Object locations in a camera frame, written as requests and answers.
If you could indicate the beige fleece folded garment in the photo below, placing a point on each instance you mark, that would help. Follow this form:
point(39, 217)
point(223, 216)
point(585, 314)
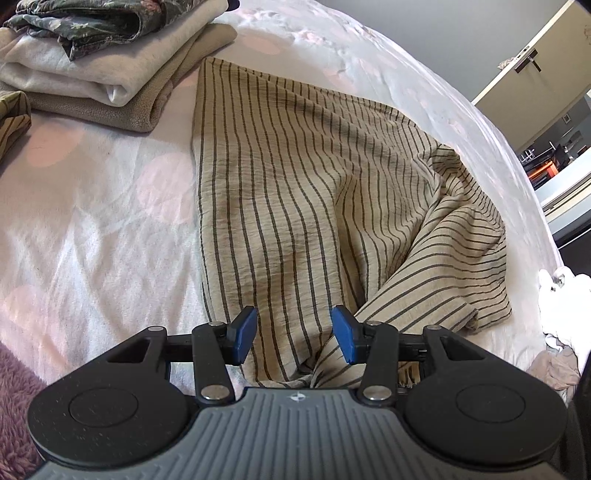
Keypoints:
point(138, 113)

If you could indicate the dark floral folded garment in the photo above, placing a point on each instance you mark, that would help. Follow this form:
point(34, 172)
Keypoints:
point(83, 18)

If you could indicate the olive striped garment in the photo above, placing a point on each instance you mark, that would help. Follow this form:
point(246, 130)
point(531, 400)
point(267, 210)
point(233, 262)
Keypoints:
point(11, 124)

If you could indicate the cream room door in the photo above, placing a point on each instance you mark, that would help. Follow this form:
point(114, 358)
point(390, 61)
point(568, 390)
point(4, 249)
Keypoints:
point(517, 101)

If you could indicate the white textured garment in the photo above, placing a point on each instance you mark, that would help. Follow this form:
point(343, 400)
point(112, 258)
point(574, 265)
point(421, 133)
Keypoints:
point(565, 300)

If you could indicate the taupe garment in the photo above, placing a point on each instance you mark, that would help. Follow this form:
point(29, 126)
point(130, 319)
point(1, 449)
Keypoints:
point(554, 369)

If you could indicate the beige striped garment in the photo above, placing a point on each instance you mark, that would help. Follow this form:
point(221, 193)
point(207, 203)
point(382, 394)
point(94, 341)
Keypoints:
point(286, 184)

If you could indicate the cream folded garment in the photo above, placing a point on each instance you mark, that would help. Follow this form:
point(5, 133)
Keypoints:
point(69, 76)

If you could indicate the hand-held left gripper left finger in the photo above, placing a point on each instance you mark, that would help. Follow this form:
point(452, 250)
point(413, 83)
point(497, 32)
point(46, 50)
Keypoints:
point(244, 334)

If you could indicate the bed with pink dotted sheet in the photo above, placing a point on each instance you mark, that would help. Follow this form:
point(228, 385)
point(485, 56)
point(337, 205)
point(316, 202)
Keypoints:
point(115, 221)

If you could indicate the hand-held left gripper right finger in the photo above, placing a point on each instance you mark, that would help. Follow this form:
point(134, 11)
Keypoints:
point(345, 334)

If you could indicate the purple fluffy garment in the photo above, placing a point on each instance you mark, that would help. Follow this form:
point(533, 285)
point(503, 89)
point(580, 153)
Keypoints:
point(18, 406)

